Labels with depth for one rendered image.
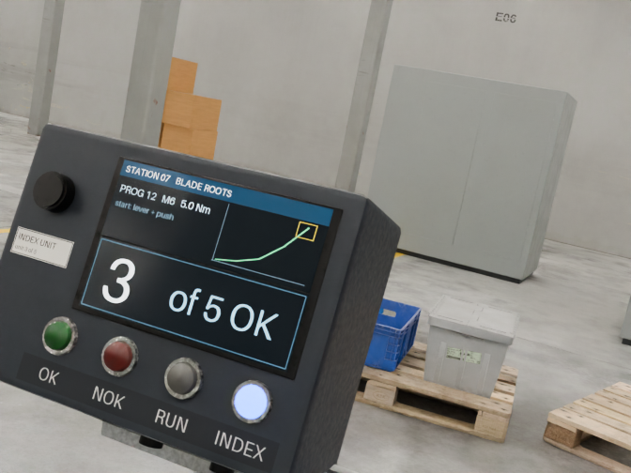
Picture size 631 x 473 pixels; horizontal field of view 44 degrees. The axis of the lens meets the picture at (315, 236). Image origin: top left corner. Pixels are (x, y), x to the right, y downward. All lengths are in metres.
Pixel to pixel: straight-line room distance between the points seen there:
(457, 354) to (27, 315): 3.28
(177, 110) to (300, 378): 8.33
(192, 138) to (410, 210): 2.51
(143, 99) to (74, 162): 6.12
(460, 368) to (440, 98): 4.86
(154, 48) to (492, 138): 3.48
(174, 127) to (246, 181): 8.33
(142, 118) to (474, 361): 3.89
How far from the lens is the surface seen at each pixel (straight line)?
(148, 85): 6.69
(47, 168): 0.60
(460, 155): 8.19
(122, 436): 0.63
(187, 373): 0.51
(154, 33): 6.72
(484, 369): 3.79
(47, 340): 0.57
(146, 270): 0.54
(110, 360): 0.54
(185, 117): 8.73
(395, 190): 8.37
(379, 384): 3.76
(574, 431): 3.87
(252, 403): 0.49
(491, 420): 3.72
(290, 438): 0.49
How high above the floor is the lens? 1.30
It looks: 9 degrees down
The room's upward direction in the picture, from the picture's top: 11 degrees clockwise
